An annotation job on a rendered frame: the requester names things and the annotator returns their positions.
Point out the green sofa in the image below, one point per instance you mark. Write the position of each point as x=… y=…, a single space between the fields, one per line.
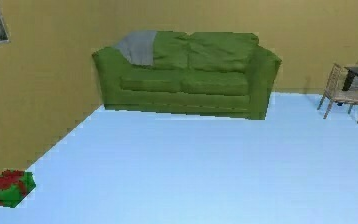
x=200 y=83

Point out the grey blanket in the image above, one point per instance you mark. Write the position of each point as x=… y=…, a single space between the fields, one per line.
x=138 y=48

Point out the green gift box red ribbon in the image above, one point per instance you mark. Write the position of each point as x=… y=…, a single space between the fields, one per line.
x=12 y=190

